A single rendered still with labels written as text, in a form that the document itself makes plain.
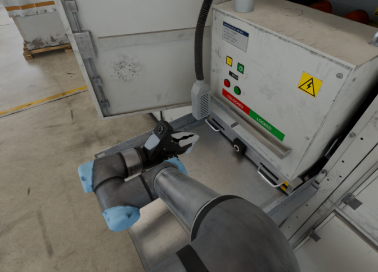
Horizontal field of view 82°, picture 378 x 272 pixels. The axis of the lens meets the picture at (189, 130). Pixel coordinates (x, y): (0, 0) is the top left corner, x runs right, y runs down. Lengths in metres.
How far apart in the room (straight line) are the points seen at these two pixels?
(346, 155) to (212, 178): 0.46
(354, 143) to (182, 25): 0.76
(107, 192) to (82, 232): 1.30
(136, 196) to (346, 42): 0.62
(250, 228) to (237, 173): 0.73
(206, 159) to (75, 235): 1.20
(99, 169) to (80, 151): 1.70
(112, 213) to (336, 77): 0.59
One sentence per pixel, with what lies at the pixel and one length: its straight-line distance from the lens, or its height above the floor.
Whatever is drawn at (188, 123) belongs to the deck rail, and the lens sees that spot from 1.11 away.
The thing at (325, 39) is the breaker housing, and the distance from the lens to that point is 0.68.
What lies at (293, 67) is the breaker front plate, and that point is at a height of 1.30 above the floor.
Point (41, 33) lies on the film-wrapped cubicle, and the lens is 4.15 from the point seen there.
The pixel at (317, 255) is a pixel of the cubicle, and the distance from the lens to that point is 1.27.
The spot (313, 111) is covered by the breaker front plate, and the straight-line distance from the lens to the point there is 0.68.
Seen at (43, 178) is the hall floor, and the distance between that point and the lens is 2.24.
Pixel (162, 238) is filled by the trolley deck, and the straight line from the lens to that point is 0.82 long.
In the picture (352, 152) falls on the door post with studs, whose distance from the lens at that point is 0.85.
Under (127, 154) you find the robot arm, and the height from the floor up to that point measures 1.13.
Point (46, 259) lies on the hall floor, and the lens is 1.88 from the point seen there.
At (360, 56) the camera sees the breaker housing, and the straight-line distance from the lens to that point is 0.64.
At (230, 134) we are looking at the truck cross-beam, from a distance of 1.01.
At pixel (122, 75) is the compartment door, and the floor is 1.06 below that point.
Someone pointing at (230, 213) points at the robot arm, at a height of 1.37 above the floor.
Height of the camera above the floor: 1.59
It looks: 45 degrees down
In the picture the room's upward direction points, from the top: straight up
